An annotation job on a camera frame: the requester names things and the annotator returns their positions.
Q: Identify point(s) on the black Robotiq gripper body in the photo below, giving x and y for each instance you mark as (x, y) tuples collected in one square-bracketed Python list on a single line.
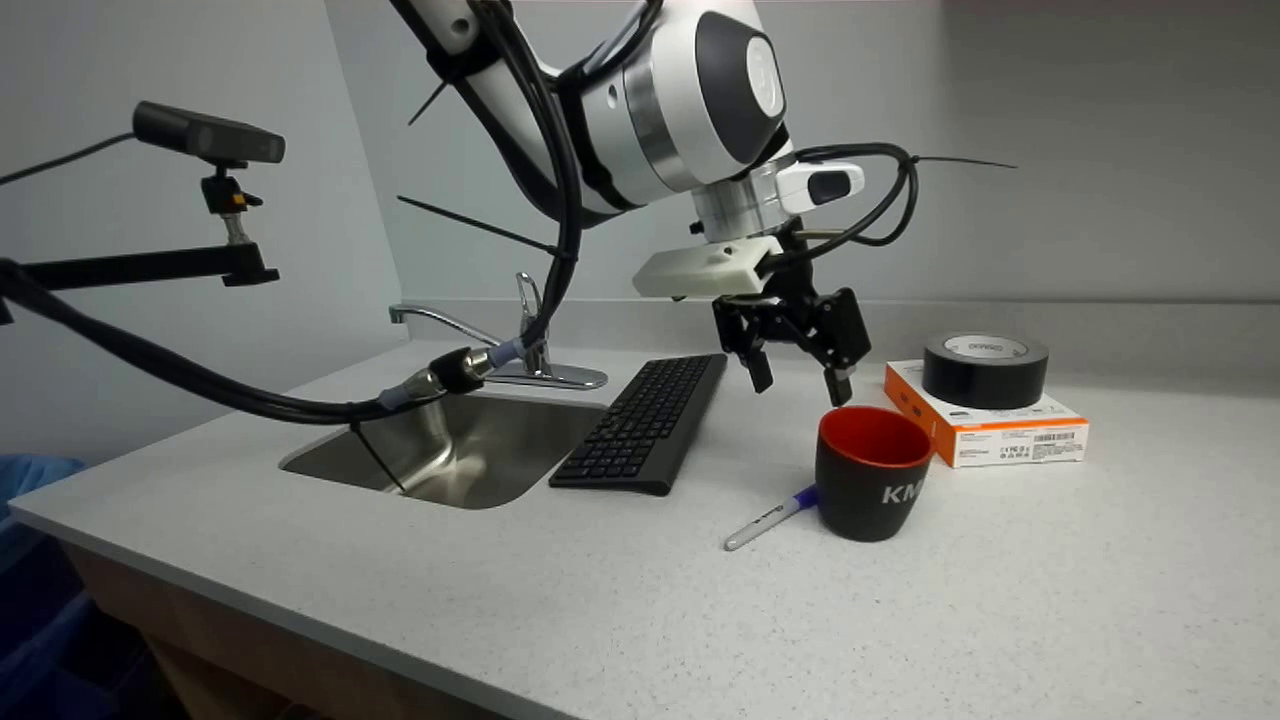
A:
[(801, 314)]

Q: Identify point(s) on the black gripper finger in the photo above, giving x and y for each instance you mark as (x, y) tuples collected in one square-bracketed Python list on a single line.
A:
[(753, 363), (838, 382)]

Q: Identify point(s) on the blue and white pen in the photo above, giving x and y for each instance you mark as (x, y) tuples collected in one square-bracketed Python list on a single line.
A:
[(766, 520)]

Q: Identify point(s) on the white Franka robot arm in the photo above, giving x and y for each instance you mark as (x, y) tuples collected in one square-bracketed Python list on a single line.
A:
[(680, 93)]

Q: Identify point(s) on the black mug red inside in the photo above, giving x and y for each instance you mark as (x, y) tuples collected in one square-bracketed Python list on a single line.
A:
[(865, 502)]

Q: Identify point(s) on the wooden counter cabinet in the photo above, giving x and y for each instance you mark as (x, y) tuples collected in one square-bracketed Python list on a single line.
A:
[(226, 640)]

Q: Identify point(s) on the black computer keyboard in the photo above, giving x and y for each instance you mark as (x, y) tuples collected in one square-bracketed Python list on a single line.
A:
[(644, 422)]

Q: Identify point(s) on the black tape roll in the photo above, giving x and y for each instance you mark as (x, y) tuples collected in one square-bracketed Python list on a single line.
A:
[(984, 373)]

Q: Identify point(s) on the orange and white box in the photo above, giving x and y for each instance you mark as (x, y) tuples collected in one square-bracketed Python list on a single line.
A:
[(1013, 439)]

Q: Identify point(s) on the chrome sink faucet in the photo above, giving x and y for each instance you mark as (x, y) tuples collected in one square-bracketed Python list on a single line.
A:
[(534, 353)]

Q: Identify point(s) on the stainless steel sink basin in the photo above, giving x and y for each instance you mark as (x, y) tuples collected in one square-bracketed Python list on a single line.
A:
[(495, 452)]

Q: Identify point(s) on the blue bin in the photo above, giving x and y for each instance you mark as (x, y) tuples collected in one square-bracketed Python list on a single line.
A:
[(40, 613)]

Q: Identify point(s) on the black exterior camera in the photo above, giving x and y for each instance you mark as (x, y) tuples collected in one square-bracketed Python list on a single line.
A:
[(205, 132)]

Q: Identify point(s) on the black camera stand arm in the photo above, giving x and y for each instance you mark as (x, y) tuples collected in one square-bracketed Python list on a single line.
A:
[(133, 268)]

